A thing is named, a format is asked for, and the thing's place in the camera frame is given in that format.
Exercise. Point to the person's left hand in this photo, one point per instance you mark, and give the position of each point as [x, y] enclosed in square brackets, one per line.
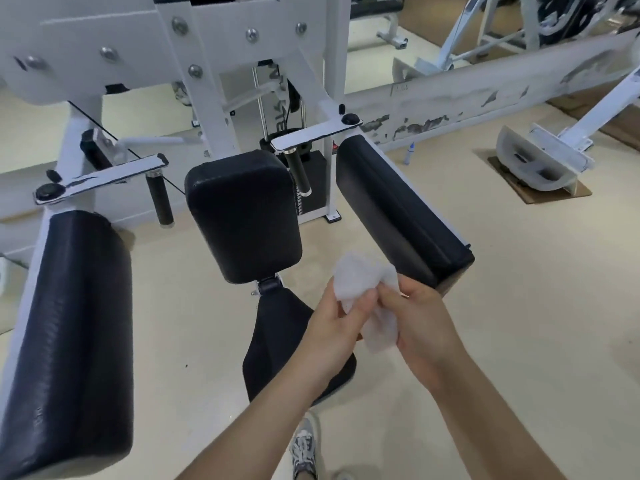
[330, 344]

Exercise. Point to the person's right hand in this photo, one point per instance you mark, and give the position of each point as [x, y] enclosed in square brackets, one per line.
[430, 334]

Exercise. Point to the black padded seat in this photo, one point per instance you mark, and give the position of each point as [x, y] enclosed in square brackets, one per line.
[275, 334]

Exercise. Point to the white cleaning wipe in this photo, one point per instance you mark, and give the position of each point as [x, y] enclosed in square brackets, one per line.
[360, 277]

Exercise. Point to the black padded arm rest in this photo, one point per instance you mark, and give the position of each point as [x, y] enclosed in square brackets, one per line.
[400, 214]
[75, 334]

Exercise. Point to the black rectangular chest pad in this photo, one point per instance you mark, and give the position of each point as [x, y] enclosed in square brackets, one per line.
[245, 214]

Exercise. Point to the white gym machine frame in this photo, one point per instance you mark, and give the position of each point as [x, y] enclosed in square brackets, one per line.
[100, 24]

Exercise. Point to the person's left forearm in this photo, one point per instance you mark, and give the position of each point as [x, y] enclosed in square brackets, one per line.
[260, 429]

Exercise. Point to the person's right forearm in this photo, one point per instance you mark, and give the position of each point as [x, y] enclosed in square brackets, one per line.
[495, 429]

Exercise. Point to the person's left sneaker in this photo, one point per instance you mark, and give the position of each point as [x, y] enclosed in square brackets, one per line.
[304, 444]

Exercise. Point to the person's sneaker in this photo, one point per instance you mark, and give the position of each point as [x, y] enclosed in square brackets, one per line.
[304, 444]
[345, 475]

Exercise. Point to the person's right sneaker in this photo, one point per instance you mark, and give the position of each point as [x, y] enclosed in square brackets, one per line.
[345, 475]

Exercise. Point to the black weight stack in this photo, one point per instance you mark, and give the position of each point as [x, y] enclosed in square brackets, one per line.
[317, 184]

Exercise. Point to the brown cardboard sheet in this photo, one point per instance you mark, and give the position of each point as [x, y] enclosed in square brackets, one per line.
[525, 192]

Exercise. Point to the small white blue bottle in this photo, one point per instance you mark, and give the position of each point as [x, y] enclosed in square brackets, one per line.
[409, 154]

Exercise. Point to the white wall socket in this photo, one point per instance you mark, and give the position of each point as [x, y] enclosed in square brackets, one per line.
[400, 88]

